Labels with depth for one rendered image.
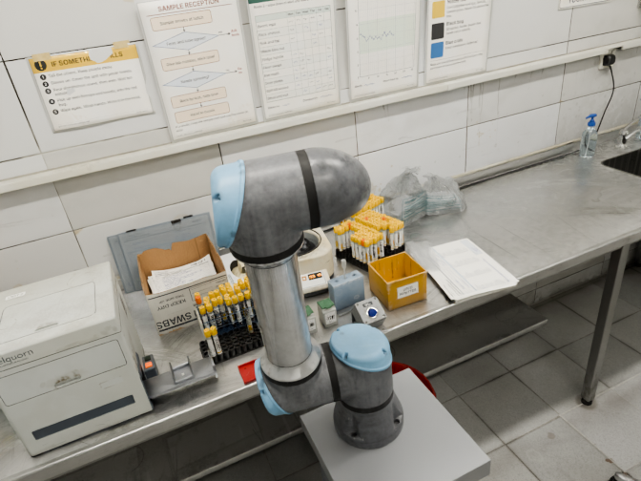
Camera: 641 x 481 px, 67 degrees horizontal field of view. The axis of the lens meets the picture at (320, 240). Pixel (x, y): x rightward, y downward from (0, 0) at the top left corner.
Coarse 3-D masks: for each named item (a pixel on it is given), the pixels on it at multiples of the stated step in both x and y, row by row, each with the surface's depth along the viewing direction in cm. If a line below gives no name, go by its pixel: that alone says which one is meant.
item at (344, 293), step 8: (352, 272) 145; (336, 280) 142; (344, 280) 142; (352, 280) 141; (360, 280) 143; (328, 288) 144; (336, 288) 140; (344, 288) 141; (352, 288) 143; (360, 288) 144; (336, 296) 141; (344, 296) 142; (352, 296) 144; (360, 296) 145; (336, 304) 142; (344, 304) 144; (352, 304) 145; (344, 312) 143
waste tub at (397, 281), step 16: (400, 256) 151; (368, 272) 150; (384, 272) 152; (400, 272) 154; (416, 272) 147; (384, 288) 140; (400, 288) 140; (416, 288) 142; (384, 304) 144; (400, 304) 143
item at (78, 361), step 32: (32, 288) 118; (64, 288) 116; (96, 288) 115; (0, 320) 107; (32, 320) 106; (64, 320) 105; (96, 320) 103; (128, 320) 126; (0, 352) 98; (32, 352) 100; (64, 352) 103; (96, 352) 106; (128, 352) 109; (0, 384) 100; (32, 384) 103; (64, 384) 106; (96, 384) 109; (128, 384) 112; (32, 416) 106; (64, 416) 109; (96, 416) 113; (128, 416) 116; (32, 448) 109
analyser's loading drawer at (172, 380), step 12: (204, 360) 127; (168, 372) 124; (180, 372) 124; (192, 372) 121; (204, 372) 123; (216, 372) 123; (144, 384) 122; (156, 384) 121; (168, 384) 121; (180, 384) 120; (156, 396) 119
